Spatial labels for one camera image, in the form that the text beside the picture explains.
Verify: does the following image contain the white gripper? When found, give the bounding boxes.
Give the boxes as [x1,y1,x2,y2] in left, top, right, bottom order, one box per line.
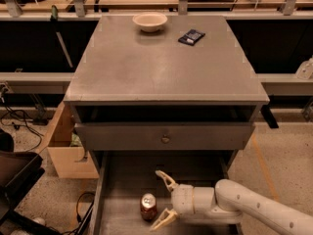
[150,170,195,231]

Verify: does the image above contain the red coke can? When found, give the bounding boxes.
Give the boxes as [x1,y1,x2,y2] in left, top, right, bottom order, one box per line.
[140,193,157,221]

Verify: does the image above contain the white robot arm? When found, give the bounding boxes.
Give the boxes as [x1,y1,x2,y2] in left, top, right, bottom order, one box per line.
[151,170,313,235]

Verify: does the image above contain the open grey middle drawer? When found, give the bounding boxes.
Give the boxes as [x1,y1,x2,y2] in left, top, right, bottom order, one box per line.
[88,151,243,235]

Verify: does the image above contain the round drawer knob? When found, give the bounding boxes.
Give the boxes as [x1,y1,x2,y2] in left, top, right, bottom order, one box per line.
[161,135,170,144]

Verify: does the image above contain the grey top drawer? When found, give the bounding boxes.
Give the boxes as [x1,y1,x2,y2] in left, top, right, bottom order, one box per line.
[75,122,255,151]

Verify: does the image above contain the cardboard box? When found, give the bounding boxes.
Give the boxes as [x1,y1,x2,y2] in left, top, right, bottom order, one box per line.
[45,103,99,179]

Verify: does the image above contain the grey wooden cabinet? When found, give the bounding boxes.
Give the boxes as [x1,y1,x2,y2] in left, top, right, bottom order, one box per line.
[63,15,270,171]

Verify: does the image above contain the black chair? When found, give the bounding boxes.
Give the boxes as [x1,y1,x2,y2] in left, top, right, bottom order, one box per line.
[0,130,61,235]

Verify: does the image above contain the dark blue snack packet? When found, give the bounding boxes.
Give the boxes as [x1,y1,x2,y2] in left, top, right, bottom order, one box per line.
[178,29,204,46]

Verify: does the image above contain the white ceramic bowl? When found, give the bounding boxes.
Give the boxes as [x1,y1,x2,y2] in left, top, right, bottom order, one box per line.
[132,12,167,33]

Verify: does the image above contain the black floor cable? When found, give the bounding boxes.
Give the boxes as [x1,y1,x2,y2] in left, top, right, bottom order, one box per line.
[62,191,96,235]

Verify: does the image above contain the black cable bundle left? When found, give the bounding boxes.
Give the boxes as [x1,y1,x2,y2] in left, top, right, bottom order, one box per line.
[0,83,44,153]

